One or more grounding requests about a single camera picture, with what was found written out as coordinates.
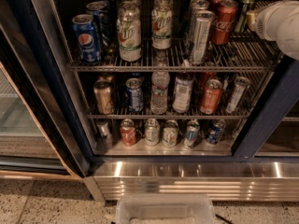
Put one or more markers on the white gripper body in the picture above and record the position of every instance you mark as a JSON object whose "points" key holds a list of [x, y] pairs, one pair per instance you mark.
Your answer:
{"points": [[268, 21]]}

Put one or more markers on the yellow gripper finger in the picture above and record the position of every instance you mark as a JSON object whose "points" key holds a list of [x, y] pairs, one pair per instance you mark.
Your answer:
{"points": [[252, 16]]}

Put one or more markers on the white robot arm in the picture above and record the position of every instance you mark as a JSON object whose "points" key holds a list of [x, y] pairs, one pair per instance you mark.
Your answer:
{"points": [[289, 48]]}

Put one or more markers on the front green can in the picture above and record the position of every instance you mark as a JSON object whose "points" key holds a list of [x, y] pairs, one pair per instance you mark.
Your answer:
{"points": [[245, 6]]}

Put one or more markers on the front red Coca-Cola can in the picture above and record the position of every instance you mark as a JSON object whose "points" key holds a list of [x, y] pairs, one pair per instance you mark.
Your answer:
{"points": [[224, 23]]}

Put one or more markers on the front silver slim can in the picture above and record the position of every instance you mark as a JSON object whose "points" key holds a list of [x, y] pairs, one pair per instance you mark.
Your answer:
{"points": [[201, 26]]}

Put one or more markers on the silver slim can middle shelf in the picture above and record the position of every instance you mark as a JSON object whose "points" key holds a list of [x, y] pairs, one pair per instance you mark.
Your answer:
{"points": [[241, 84]]}

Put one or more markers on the red can middle shelf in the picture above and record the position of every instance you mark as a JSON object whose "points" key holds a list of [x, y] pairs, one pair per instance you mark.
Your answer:
{"points": [[211, 96]]}

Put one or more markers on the red can shelf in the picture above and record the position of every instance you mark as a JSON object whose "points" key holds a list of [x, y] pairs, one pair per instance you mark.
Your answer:
{"points": [[211, 96], [128, 134]]}

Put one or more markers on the front right 7UP can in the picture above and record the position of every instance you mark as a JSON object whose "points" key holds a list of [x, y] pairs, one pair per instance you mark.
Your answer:
{"points": [[161, 24]]}

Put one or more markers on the stainless steel fridge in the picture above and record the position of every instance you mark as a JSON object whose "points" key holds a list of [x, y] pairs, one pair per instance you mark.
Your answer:
{"points": [[271, 175]]}

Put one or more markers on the front left 7UP can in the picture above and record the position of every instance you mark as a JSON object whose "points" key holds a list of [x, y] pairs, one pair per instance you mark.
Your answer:
{"points": [[129, 31]]}

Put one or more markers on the blue Pepsi can bottom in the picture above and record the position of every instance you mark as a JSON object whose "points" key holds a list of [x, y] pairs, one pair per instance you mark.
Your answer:
{"points": [[215, 130]]}

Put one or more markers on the silver blue can bottom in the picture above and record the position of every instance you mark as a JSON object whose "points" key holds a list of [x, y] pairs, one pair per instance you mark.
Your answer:
{"points": [[192, 130]]}

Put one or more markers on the blue can middle shelf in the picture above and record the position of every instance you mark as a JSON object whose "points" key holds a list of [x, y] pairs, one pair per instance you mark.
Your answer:
{"points": [[134, 95]]}

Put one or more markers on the white 7UP can bottom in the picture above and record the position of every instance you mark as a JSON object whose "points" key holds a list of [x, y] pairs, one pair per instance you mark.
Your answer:
{"points": [[170, 133]]}

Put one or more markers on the white can bottom shelf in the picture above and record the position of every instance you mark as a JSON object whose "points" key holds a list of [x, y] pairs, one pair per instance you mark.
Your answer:
{"points": [[152, 132]]}

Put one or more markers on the gold can middle shelf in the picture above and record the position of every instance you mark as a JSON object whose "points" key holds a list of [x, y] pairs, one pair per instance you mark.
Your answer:
{"points": [[104, 96]]}

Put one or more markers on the front blue Pepsi can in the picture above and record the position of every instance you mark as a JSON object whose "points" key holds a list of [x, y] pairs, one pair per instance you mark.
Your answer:
{"points": [[85, 30]]}

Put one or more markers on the red can bottom shelf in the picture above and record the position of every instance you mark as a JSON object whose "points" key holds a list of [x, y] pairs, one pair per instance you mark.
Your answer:
{"points": [[128, 134]]}

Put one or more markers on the silver can bottom left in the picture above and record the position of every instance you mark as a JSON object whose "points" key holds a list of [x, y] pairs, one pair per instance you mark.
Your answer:
{"points": [[105, 132]]}

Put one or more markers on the open glass fridge door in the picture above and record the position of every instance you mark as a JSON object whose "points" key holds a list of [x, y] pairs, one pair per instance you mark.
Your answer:
{"points": [[42, 117]]}

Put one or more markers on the labelled dark bottle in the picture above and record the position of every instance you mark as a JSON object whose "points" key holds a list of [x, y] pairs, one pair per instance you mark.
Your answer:
{"points": [[183, 91]]}

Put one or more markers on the clear water bottle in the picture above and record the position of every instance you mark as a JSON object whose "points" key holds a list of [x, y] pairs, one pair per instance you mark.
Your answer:
{"points": [[159, 91]]}

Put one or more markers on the clear plastic bin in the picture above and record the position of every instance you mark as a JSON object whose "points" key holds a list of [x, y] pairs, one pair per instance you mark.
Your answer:
{"points": [[165, 209]]}

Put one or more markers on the top wire shelf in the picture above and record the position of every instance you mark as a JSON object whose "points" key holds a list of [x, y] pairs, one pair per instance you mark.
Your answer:
{"points": [[243, 53]]}

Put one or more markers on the wire shelf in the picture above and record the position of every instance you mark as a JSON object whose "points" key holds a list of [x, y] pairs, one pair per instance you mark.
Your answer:
{"points": [[243, 53], [193, 113]]}

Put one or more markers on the middle wire shelf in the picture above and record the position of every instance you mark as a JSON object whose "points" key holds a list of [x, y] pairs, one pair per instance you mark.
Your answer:
{"points": [[193, 113]]}

